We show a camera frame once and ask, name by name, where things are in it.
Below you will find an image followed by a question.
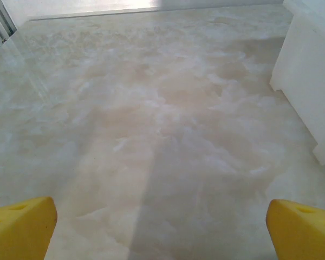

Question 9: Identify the white plastic container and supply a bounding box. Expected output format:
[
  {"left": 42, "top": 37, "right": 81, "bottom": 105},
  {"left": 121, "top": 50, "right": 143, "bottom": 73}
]
[{"left": 269, "top": 0, "right": 325, "bottom": 170}]

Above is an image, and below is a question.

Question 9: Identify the aluminium frame post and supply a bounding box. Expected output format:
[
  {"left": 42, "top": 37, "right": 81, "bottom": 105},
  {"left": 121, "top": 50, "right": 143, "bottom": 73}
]
[{"left": 0, "top": 0, "right": 18, "bottom": 58}]

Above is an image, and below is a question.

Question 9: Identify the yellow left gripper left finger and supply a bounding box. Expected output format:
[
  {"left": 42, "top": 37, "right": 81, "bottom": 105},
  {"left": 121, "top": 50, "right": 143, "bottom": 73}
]
[{"left": 0, "top": 196, "right": 58, "bottom": 260}]

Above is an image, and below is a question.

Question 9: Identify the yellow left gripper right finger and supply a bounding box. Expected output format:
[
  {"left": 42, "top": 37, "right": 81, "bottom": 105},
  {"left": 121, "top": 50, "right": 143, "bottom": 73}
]
[{"left": 265, "top": 198, "right": 325, "bottom": 260}]

